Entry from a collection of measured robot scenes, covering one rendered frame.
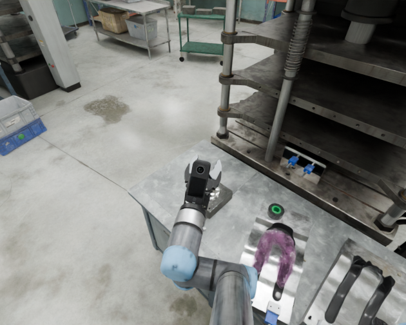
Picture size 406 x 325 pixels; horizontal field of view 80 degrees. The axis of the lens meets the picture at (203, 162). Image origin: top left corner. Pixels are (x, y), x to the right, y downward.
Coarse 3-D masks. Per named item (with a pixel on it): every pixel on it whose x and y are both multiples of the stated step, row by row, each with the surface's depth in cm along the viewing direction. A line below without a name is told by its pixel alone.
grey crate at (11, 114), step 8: (16, 96) 308; (0, 104) 301; (8, 104) 309; (16, 104) 317; (24, 104) 311; (0, 112) 304; (8, 112) 312; (16, 112) 285; (24, 112) 295; (32, 112) 303; (0, 120) 274; (8, 120) 282; (16, 120) 289; (24, 120) 298; (32, 120) 306; (0, 128) 278; (8, 128) 285; (16, 128) 293; (0, 136) 280
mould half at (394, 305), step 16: (352, 240) 120; (336, 256) 120; (352, 256) 106; (368, 256) 114; (336, 272) 104; (368, 272) 101; (384, 272) 109; (400, 272) 109; (320, 288) 103; (336, 288) 101; (352, 288) 100; (368, 288) 98; (400, 288) 97; (320, 304) 97; (352, 304) 97; (384, 304) 95; (400, 304) 93; (304, 320) 93; (336, 320) 93; (352, 320) 93; (384, 320) 93
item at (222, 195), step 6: (222, 186) 143; (216, 192) 143; (222, 192) 140; (228, 192) 140; (210, 198) 140; (216, 198) 139; (222, 198) 137; (228, 198) 141; (210, 204) 134; (216, 204) 134; (222, 204) 139; (210, 210) 131; (216, 210) 136; (210, 216) 134
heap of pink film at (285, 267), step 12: (264, 240) 116; (276, 240) 115; (288, 240) 116; (264, 252) 109; (288, 252) 110; (252, 264) 110; (264, 264) 107; (288, 264) 106; (276, 276) 106; (288, 276) 104
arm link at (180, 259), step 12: (180, 228) 56; (192, 228) 56; (168, 240) 56; (180, 240) 54; (192, 240) 54; (168, 252) 52; (180, 252) 52; (192, 252) 53; (168, 264) 50; (180, 264) 50; (192, 264) 52; (168, 276) 53; (180, 276) 52; (192, 276) 52
